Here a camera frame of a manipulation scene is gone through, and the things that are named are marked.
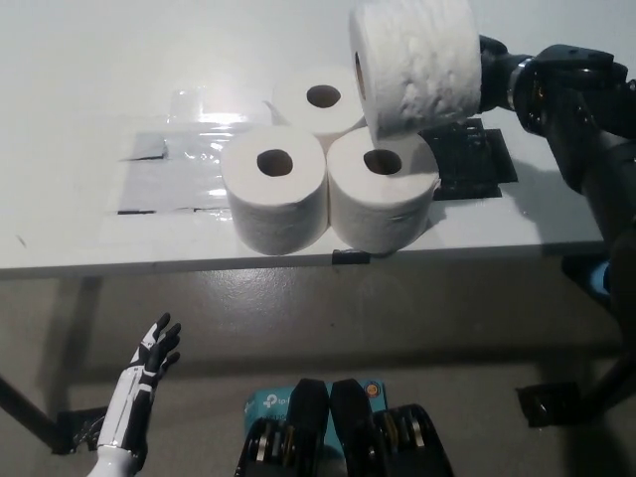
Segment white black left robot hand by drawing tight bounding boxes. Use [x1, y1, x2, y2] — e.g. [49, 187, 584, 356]
[96, 311, 183, 452]

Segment clear glossy plastic sheet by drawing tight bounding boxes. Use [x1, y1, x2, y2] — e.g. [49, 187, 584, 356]
[106, 87, 279, 218]

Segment teal tp-link box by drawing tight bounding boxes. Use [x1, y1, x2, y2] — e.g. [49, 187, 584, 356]
[242, 378, 389, 448]

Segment blue round cap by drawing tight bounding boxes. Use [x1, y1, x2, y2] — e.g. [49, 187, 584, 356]
[588, 262, 612, 298]

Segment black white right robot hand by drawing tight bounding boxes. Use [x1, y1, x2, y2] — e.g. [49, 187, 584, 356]
[477, 34, 534, 114]

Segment smooth white toilet paper roll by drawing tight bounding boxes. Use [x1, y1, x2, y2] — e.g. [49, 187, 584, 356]
[271, 67, 369, 145]
[221, 126, 329, 256]
[326, 126, 441, 251]

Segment small black tape strip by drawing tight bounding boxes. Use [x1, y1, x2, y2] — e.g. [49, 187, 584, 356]
[330, 247, 372, 267]

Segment black tape patch on table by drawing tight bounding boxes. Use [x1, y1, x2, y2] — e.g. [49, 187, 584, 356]
[419, 117, 519, 202]

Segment crinkled white toilet paper roll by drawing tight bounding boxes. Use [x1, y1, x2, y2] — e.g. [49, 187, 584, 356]
[347, 0, 484, 140]

